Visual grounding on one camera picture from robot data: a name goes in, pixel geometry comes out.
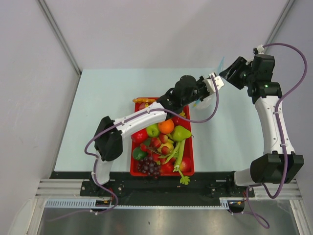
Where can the aluminium rail frame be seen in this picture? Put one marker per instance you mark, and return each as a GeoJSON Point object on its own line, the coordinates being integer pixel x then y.
{"type": "Point", "coordinates": [64, 193]}

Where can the red peach apple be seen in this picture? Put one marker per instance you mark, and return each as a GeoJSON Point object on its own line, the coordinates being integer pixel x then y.
{"type": "Point", "coordinates": [185, 165]}

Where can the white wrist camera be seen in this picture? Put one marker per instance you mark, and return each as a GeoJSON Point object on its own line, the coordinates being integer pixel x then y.
{"type": "Point", "coordinates": [259, 50]}
{"type": "Point", "coordinates": [213, 83]}

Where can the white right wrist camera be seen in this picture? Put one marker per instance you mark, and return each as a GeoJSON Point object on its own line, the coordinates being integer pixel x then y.
{"type": "Point", "coordinates": [259, 50]}

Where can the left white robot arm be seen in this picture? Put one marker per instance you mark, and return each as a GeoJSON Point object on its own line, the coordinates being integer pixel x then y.
{"type": "Point", "coordinates": [109, 136]}

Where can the orange fruit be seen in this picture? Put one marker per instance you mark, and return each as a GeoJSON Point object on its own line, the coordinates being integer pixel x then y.
{"type": "Point", "coordinates": [166, 127]}

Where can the green celery stalk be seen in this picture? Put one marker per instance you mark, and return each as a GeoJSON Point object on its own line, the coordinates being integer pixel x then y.
{"type": "Point", "coordinates": [173, 162]}

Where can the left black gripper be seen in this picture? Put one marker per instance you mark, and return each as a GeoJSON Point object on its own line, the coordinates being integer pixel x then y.
{"type": "Point", "coordinates": [200, 82]}

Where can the clear zip top bag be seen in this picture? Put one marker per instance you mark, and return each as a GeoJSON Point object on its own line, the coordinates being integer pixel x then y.
{"type": "Point", "coordinates": [207, 101]}

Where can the green pear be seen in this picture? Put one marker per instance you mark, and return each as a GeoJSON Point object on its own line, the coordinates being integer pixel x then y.
{"type": "Point", "coordinates": [180, 133]}

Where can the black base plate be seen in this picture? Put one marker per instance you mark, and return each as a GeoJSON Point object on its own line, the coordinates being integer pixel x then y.
{"type": "Point", "coordinates": [159, 187]}

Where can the lychee cluster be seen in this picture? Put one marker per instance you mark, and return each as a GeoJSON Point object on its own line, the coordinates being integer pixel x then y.
{"type": "Point", "coordinates": [159, 148]}

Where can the small yellow banana bunch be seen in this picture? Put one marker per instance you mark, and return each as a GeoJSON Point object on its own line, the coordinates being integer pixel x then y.
{"type": "Point", "coordinates": [182, 114]}

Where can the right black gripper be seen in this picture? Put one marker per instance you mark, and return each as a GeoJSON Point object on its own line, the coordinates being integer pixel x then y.
{"type": "Point", "coordinates": [238, 64]}

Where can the green apple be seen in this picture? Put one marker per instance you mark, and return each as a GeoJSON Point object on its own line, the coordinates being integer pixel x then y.
{"type": "Point", "coordinates": [153, 130]}

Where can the orange ginger root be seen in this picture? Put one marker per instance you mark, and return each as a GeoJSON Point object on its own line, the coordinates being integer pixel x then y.
{"type": "Point", "coordinates": [144, 100]}

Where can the purple grape bunch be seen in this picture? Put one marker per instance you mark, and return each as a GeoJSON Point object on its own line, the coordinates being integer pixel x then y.
{"type": "Point", "coordinates": [149, 167]}

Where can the red bell pepper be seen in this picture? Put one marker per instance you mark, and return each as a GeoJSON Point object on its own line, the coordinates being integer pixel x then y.
{"type": "Point", "coordinates": [178, 121]}

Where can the green lime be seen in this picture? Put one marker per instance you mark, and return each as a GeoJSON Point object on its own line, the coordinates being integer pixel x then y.
{"type": "Point", "coordinates": [138, 154]}

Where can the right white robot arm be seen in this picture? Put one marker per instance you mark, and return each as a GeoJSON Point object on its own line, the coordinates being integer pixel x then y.
{"type": "Point", "coordinates": [279, 162]}

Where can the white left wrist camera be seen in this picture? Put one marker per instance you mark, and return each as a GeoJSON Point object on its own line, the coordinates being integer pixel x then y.
{"type": "Point", "coordinates": [213, 83]}

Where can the red plastic tray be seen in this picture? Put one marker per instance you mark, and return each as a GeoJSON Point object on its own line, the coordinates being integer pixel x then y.
{"type": "Point", "coordinates": [188, 153]}

